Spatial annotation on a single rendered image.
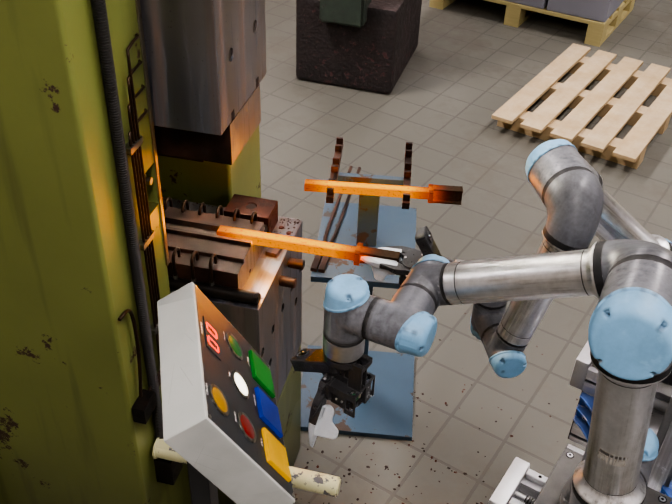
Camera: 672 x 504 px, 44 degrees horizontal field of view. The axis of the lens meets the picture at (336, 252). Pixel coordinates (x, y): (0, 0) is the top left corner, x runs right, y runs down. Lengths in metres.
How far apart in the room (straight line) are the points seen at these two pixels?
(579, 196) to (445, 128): 2.99
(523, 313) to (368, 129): 2.88
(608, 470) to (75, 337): 1.04
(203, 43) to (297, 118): 3.09
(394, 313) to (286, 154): 2.98
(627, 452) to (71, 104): 1.03
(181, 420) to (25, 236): 0.51
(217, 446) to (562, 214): 0.80
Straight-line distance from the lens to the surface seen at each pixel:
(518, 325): 1.82
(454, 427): 2.93
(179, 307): 1.53
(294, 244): 1.96
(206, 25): 1.58
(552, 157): 1.77
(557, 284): 1.37
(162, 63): 1.64
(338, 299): 1.38
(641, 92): 5.13
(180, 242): 2.02
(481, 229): 3.85
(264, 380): 1.62
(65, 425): 1.99
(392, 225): 2.63
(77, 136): 1.46
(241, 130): 1.79
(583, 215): 1.69
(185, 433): 1.33
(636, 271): 1.25
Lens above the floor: 2.17
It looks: 37 degrees down
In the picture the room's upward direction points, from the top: 2 degrees clockwise
